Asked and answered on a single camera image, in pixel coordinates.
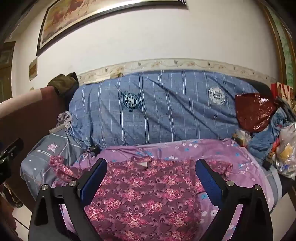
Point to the brown wooden door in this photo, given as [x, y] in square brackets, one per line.
[5, 74]

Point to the small grey floral cloth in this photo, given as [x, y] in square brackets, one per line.
[66, 119]

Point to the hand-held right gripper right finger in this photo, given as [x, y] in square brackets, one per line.
[210, 183]

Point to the small wall picture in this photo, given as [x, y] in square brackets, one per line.
[33, 69]

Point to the wooden framed green panel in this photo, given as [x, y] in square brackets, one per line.
[285, 41]

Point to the olive brown cloth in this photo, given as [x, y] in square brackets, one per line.
[63, 83]

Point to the blue denim cloth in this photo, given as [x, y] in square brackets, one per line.
[261, 141]

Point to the red foil bag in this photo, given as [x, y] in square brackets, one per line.
[252, 111]

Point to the grey star print pillow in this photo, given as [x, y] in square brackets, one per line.
[39, 157]

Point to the maroon bed headboard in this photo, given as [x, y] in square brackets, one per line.
[32, 115]

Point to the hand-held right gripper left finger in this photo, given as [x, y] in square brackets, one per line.
[92, 180]

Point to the maroon floral garment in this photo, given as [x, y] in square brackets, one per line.
[143, 197]

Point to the large framed painting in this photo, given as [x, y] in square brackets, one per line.
[92, 20]

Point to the crumpled packet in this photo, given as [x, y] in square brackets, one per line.
[242, 136]

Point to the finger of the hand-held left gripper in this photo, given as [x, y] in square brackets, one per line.
[15, 146]

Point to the purple floral bed sheet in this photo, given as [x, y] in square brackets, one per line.
[175, 148]

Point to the blue plaid quilt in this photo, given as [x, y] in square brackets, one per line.
[166, 111]

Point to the floral wallpaper border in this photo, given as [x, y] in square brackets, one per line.
[161, 63]

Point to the red box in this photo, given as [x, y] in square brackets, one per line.
[283, 90]

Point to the clear plastic bag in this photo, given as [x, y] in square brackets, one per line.
[286, 150]

